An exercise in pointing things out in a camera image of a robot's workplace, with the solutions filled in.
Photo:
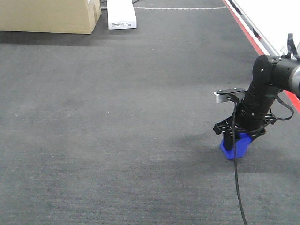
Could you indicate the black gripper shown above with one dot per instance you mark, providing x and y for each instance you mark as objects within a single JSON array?
[{"x": 243, "y": 121}]

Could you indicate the blue plastic block part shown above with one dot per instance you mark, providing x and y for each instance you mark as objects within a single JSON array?
[{"x": 242, "y": 141}]

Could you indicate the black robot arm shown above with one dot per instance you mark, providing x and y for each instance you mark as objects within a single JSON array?
[{"x": 271, "y": 75}]

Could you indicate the white long carton box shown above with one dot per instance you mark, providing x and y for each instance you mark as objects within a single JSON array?
[{"x": 121, "y": 15}]

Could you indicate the large cardboard box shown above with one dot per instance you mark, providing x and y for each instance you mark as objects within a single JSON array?
[{"x": 50, "y": 16}]

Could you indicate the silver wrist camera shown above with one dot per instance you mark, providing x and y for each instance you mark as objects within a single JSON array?
[{"x": 234, "y": 94}]

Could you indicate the red conveyor side rail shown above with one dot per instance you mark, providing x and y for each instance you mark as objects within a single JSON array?
[{"x": 257, "y": 45}]

